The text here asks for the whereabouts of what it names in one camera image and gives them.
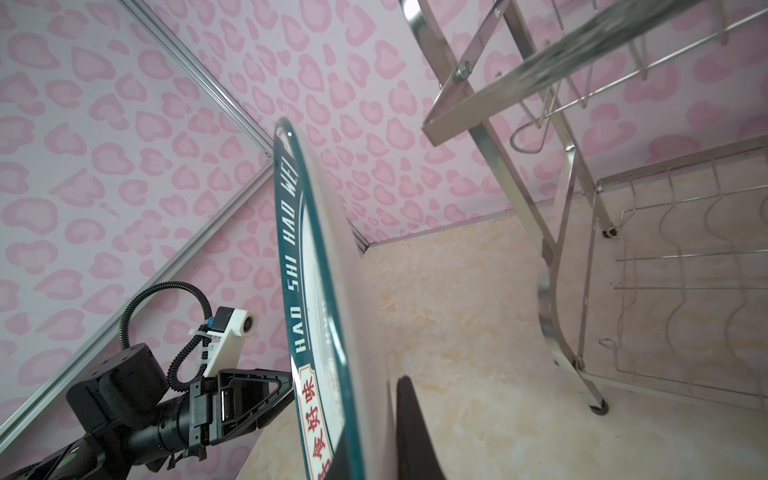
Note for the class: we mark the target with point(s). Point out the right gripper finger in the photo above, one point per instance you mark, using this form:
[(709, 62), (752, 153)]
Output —
[(416, 456)]

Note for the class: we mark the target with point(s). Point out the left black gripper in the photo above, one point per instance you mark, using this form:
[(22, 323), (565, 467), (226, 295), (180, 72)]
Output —
[(236, 402)]

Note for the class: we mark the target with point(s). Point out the dark green rimmed plate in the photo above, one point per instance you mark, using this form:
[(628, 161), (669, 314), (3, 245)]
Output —
[(342, 390)]

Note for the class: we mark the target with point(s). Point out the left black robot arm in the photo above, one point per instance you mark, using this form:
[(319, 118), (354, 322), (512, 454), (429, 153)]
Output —
[(129, 422)]

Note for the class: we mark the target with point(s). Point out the chrome two-tier dish rack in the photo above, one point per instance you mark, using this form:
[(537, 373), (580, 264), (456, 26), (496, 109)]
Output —
[(631, 138)]

